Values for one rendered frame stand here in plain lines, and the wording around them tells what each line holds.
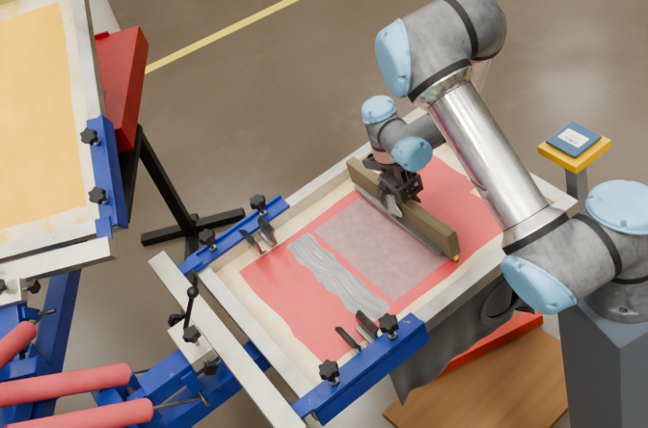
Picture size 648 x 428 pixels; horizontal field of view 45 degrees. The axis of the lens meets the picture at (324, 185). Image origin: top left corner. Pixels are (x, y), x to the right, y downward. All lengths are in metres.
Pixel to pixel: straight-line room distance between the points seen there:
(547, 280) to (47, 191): 1.40
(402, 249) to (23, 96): 1.12
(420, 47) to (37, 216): 1.26
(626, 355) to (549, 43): 2.84
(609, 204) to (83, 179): 1.37
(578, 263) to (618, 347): 0.21
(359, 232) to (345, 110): 2.04
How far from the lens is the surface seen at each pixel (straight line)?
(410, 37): 1.28
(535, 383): 2.77
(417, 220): 1.88
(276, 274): 1.99
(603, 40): 4.12
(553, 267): 1.25
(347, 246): 1.98
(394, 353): 1.71
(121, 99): 2.58
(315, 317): 1.87
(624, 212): 1.30
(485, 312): 2.05
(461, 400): 2.76
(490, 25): 1.33
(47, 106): 2.28
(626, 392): 1.55
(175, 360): 1.82
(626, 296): 1.41
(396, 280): 1.88
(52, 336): 2.22
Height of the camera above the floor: 2.38
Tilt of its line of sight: 41 degrees down
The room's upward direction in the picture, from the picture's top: 21 degrees counter-clockwise
